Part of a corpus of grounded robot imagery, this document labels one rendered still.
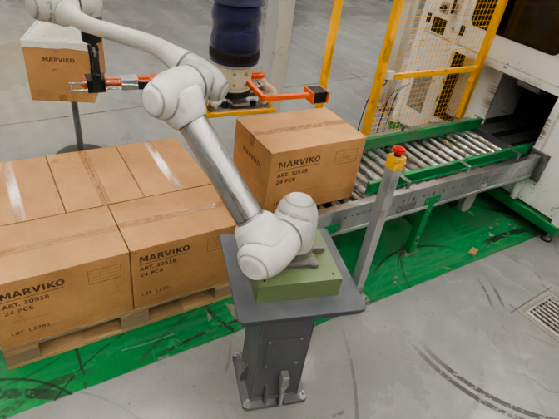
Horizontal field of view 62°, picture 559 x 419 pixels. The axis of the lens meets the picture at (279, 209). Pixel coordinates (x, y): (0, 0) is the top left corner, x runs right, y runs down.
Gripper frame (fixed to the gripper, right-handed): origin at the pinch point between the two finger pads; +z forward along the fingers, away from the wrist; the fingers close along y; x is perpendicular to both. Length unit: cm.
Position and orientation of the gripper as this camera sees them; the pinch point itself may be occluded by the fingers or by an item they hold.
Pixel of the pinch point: (96, 81)
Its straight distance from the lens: 210.7
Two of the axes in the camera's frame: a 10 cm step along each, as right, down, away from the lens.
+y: -4.1, -5.8, 7.1
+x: -9.0, 1.5, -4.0
